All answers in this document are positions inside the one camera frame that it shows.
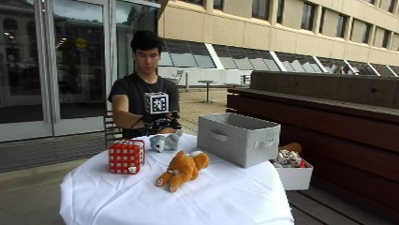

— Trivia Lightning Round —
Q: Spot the the person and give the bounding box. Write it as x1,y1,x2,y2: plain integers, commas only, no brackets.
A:
107,29,182,139

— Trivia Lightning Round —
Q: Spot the white marker cube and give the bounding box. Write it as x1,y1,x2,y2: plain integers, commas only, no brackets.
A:
144,91,170,115

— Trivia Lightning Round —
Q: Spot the patterned soft toy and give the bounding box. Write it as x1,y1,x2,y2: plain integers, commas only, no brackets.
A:
274,148,309,169

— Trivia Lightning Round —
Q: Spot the round pedestal table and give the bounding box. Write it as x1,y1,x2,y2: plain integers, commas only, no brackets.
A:
197,79,218,104

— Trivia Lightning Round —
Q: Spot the brown soft toy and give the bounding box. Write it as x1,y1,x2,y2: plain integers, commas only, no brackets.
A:
278,142,305,155

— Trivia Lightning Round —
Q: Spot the glass door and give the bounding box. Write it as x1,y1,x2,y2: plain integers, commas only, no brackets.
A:
0,0,162,143

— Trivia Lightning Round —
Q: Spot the dark wooden bench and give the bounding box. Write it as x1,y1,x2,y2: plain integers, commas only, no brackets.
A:
225,69,399,225

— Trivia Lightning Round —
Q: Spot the grey koala soft toy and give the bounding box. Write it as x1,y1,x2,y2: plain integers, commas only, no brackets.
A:
149,130,185,154

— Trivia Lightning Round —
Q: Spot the white open box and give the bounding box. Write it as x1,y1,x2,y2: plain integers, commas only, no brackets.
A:
270,157,314,192

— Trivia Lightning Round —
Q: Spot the slatted chair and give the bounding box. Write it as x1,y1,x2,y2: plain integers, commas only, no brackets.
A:
103,110,125,148

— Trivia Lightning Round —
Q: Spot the orange teddy bear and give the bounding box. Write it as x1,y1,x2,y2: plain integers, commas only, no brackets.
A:
154,150,210,193

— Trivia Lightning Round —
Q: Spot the grey fabric storage bin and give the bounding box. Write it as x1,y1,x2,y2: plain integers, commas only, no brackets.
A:
196,112,282,169

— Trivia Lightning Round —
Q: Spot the black glove cable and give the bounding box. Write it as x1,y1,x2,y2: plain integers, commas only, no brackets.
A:
129,115,148,130

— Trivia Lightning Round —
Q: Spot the red white checkered box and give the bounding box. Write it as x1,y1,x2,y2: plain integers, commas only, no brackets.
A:
108,139,148,175

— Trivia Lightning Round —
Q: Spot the white tablecloth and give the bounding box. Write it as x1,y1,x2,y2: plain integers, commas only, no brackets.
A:
59,133,295,225

